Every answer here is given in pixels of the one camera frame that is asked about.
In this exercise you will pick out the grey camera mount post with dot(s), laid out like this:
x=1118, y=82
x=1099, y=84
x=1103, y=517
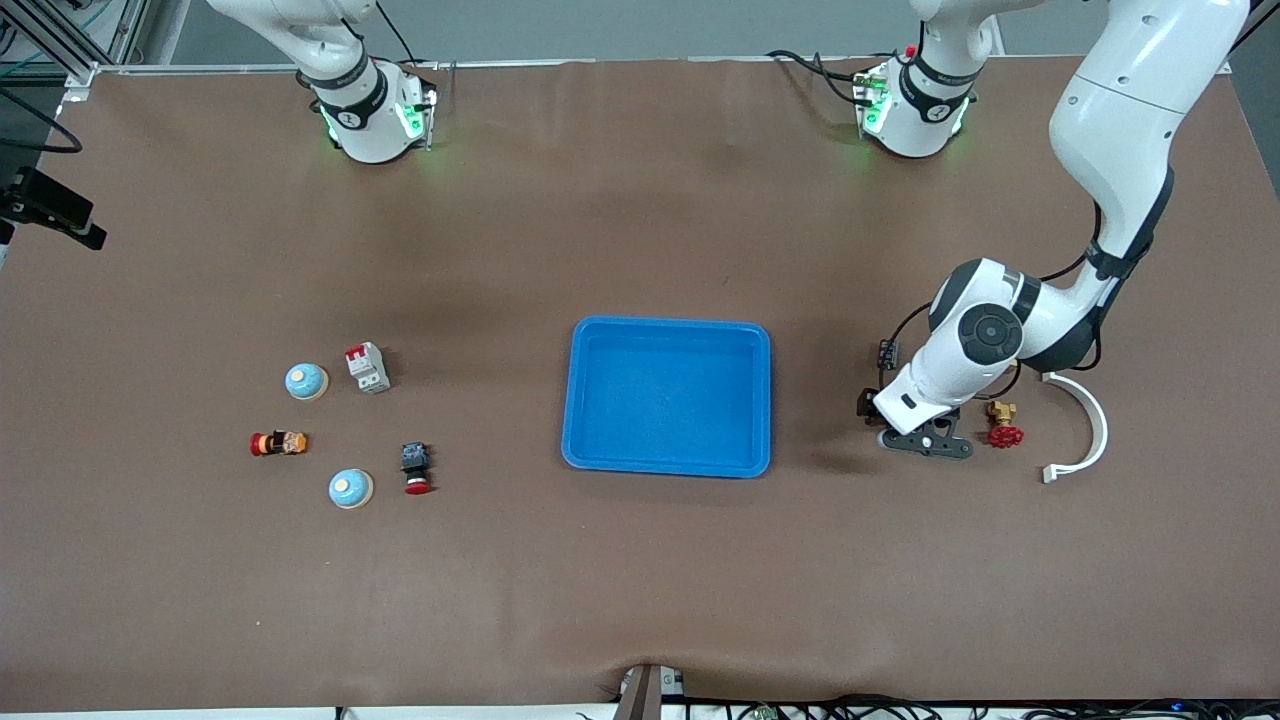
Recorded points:
x=640, y=695

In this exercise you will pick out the brass valve red handwheel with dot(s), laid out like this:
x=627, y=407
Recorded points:
x=1005, y=437

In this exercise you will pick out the blue plastic tray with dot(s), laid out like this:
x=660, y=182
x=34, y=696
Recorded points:
x=670, y=420

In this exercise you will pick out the white red circuit breaker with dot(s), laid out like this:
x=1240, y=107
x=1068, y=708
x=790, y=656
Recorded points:
x=367, y=368

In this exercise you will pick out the dark brown cylindrical capacitor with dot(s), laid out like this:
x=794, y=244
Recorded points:
x=886, y=353

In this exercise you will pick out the white curved plastic bracket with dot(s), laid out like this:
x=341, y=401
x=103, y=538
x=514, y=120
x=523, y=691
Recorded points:
x=1098, y=420

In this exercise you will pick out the light blue desk bell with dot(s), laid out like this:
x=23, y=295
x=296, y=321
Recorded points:
x=350, y=488
x=306, y=381

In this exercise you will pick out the aluminium frame with struts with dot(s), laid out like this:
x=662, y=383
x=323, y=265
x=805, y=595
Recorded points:
x=120, y=30

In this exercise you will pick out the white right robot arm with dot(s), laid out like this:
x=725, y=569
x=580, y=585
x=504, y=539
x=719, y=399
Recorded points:
x=370, y=120

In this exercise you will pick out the red emergency stop button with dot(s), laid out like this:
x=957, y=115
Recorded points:
x=416, y=468

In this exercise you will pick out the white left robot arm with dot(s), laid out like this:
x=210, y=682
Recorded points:
x=1120, y=120

